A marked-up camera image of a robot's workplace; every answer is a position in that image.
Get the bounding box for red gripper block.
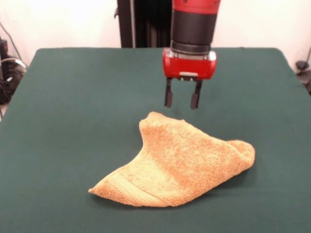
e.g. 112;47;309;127
162;48;217;110

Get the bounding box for tan terry towel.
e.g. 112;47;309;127
87;111;256;207

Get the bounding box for dark green table cloth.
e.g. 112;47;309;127
0;47;311;233

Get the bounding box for grey tripod base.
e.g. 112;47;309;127
295;60;311;95

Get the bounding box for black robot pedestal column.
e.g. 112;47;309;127
113;0;173;48

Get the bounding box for tangled black cables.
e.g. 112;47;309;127
0;56;27;105

